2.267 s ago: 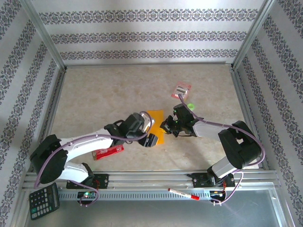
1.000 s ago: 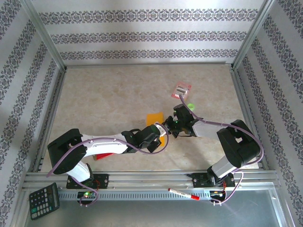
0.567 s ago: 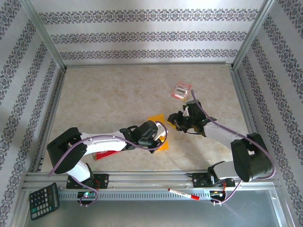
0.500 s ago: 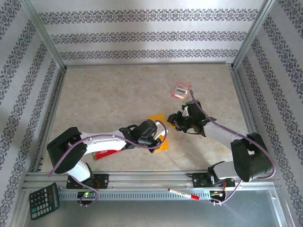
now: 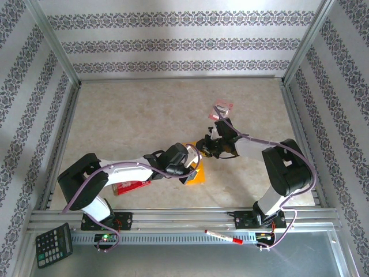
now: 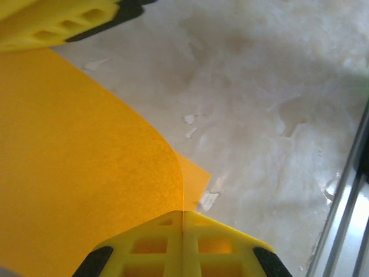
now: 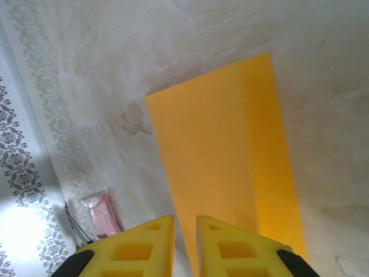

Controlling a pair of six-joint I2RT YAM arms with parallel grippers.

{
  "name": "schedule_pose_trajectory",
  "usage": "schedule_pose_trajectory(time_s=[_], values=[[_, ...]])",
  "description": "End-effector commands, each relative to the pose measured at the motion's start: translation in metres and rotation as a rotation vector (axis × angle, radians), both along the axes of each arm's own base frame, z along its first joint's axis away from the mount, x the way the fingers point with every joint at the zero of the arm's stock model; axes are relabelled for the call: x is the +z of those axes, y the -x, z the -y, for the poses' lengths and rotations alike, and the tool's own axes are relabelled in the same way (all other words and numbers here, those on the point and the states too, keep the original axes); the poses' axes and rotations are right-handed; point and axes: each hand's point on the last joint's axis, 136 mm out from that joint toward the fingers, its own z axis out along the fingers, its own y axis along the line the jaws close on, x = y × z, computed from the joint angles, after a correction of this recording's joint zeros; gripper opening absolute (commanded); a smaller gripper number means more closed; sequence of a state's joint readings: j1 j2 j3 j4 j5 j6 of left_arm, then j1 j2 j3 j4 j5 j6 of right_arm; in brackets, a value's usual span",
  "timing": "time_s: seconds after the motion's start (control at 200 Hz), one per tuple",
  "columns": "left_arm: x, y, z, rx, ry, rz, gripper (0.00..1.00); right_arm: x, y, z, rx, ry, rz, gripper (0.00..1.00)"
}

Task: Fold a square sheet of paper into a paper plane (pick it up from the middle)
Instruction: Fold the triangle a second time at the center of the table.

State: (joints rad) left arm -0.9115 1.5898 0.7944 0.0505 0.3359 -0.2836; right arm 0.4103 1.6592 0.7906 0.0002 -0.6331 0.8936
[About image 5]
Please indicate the black calculator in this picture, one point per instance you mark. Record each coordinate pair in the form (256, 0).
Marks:
(53, 245)

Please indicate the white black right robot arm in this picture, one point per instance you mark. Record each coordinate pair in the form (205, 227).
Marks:
(288, 170)

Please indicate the battery blister pack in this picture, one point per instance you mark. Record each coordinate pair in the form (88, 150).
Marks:
(223, 104)

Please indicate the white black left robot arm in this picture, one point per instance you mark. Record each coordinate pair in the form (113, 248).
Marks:
(78, 184)

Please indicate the grey metal panel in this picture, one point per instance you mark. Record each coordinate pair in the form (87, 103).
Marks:
(187, 262)

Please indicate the red white marker pen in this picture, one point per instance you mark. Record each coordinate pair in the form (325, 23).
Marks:
(223, 237)

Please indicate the circuit board with green light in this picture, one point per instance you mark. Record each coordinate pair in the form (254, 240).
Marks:
(106, 237)

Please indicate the aluminium frame post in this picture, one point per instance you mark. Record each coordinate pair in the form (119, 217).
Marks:
(54, 43)
(308, 37)

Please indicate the orange paper sheet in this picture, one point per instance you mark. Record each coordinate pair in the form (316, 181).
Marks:
(200, 177)

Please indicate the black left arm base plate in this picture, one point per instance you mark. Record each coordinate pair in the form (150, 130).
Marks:
(124, 220)

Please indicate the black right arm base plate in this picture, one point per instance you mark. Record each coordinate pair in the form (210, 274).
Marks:
(243, 220)

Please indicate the red cardboard box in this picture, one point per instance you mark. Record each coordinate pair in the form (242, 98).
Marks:
(129, 187)

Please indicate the wide aluminium frame rail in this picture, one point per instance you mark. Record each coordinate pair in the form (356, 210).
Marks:
(178, 217)

